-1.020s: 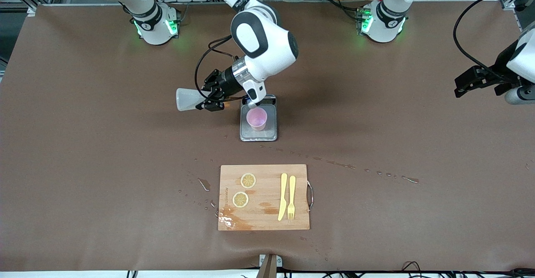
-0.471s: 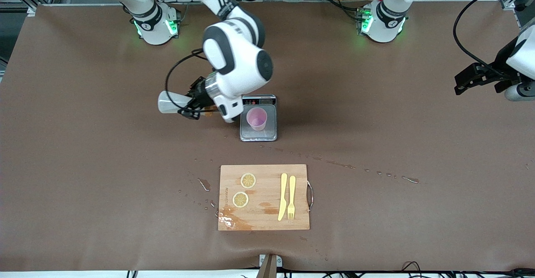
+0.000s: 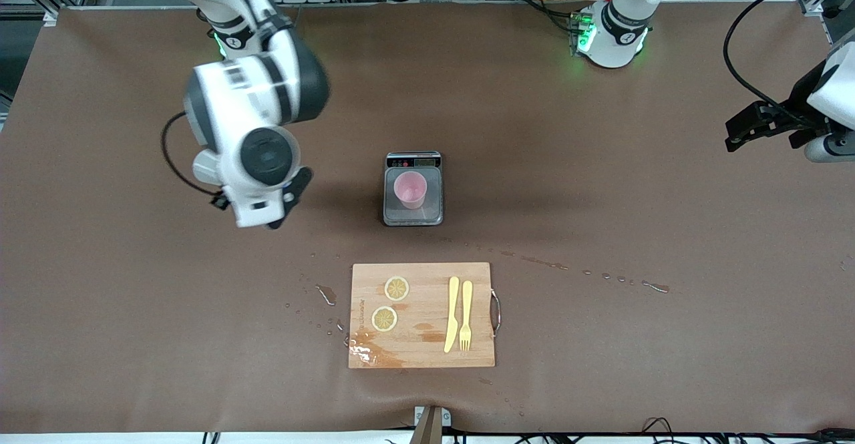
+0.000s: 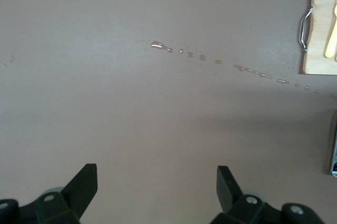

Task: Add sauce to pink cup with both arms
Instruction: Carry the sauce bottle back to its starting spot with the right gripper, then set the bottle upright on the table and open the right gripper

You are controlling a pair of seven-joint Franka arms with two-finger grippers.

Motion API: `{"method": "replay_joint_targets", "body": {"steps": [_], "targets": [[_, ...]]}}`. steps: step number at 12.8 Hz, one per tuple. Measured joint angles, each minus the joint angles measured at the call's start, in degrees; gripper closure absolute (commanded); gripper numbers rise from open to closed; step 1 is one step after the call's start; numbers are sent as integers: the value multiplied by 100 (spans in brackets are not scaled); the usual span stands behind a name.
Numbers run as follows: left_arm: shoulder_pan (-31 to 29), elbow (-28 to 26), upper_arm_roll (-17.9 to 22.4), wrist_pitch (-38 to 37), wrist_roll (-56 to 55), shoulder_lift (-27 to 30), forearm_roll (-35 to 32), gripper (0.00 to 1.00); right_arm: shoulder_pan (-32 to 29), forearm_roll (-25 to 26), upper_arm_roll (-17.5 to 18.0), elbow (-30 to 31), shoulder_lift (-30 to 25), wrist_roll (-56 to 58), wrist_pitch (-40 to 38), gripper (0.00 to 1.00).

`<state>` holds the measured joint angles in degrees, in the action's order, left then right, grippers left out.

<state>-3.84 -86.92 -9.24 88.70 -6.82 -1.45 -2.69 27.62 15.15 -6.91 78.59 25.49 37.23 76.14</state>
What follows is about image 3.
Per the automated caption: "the yellow plastic fork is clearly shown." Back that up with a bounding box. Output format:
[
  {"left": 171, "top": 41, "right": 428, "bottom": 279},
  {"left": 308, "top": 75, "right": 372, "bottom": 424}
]
[{"left": 459, "top": 280, "right": 474, "bottom": 352}]

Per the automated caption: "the wooden cutting board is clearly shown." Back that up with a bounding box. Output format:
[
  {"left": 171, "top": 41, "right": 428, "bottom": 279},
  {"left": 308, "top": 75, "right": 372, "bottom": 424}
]
[{"left": 347, "top": 262, "right": 502, "bottom": 370}]

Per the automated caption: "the pink plastic cup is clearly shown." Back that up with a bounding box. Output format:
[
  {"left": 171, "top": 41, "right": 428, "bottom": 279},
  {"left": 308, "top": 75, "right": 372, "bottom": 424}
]
[{"left": 393, "top": 170, "right": 428, "bottom": 210}]

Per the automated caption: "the yellow plastic knife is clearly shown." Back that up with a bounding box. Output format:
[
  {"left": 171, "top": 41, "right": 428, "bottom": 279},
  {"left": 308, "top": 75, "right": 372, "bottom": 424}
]
[{"left": 444, "top": 276, "right": 461, "bottom": 354}]

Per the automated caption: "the small metal control box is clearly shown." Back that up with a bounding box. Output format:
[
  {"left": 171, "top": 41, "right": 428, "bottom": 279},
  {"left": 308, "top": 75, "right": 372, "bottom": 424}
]
[{"left": 568, "top": 9, "right": 597, "bottom": 55}]

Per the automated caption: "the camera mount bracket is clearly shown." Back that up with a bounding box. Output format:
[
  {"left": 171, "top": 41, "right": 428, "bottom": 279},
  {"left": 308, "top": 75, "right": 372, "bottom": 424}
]
[{"left": 413, "top": 405, "right": 453, "bottom": 444}]

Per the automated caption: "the silver digital kitchen scale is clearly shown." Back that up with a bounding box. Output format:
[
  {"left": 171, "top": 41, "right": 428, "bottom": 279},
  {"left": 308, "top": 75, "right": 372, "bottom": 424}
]
[{"left": 383, "top": 151, "right": 445, "bottom": 227}]

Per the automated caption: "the black cable loop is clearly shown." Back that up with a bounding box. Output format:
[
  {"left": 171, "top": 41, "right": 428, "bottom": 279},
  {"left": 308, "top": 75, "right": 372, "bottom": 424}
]
[{"left": 640, "top": 416, "right": 677, "bottom": 437}]

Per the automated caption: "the aluminium frame profile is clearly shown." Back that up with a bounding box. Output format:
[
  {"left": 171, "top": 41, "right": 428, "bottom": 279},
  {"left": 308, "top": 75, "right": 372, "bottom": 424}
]
[{"left": 798, "top": 0, "right": 855, "bottom": 19}]

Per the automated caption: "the brown table mat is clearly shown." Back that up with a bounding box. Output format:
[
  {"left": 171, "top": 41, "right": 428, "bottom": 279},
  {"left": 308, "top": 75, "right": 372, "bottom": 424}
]
[{"left": 0, "top": 3, "right": 855, "bottom": 435}]

